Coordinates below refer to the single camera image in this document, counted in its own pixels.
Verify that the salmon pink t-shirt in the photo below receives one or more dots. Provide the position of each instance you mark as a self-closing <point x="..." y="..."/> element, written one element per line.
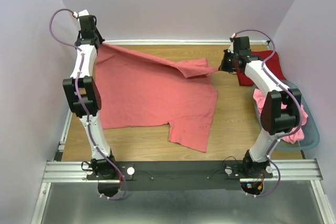
<point x="139" y="89"/>

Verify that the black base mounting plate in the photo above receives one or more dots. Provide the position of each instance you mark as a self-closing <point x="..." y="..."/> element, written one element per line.
<point x="230" y="174"/>

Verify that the blue plastic basket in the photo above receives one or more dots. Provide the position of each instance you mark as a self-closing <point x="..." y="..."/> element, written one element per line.
<point x="310" y="131"/>

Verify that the folded red t-shirt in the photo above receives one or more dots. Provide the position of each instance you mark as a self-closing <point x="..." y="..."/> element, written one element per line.
<point x="273" y="65"/>

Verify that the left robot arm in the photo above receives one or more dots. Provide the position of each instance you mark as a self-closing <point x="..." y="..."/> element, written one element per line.
<point x="84" y="99"/>

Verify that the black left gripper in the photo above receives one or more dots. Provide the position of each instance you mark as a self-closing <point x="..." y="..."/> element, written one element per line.
<point x="100" y="39"/>

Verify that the aluminium rail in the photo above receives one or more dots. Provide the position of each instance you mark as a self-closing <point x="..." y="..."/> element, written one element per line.
<point x="293" y="169"/>
<point x="167" y="42"/>

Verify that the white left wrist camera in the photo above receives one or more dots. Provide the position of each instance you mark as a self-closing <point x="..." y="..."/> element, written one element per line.
<point x="82" y="13"/>

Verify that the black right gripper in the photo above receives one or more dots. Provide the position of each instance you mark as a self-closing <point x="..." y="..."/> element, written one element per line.
<point x="223" y="67"/>

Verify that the aluminium front rail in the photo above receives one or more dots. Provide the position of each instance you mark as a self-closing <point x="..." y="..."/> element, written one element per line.
<point x="293" y="169"/>

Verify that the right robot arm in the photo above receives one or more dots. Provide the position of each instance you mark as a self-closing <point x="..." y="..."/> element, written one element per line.
<point x="281" y="113"/>

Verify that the aluminium back rail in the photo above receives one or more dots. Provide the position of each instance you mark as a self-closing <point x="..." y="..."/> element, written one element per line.
<point x="167" y="42"/>

